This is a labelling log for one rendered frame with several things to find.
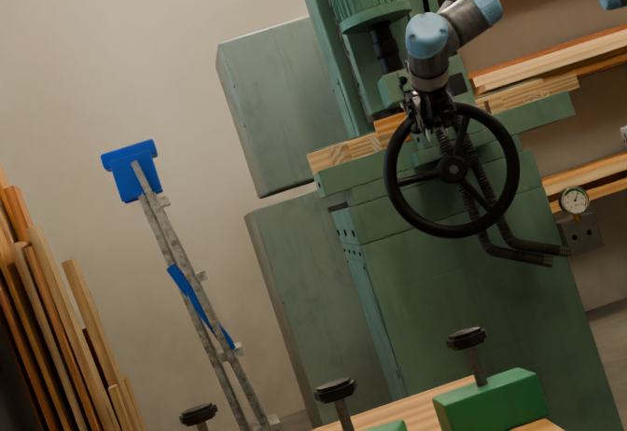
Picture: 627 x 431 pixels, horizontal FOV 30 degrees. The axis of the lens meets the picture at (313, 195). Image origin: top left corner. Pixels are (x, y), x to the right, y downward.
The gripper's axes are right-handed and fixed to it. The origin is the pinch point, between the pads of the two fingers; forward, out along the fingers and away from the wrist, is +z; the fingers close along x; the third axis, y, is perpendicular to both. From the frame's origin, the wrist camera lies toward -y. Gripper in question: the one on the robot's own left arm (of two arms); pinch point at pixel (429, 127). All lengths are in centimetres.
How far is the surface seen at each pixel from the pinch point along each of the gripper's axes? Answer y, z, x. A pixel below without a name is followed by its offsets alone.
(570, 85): -20, 34, 42
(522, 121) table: -7.9, 23.1, 24.3
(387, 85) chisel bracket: -29.7, 23.4, -0.2
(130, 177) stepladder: -66, 76, -70
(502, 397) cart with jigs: 86, -78, -21
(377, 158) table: -10.4, 21.5, -9.6
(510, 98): -21.2, 33.2, 27.4
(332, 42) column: -56, 35, -7
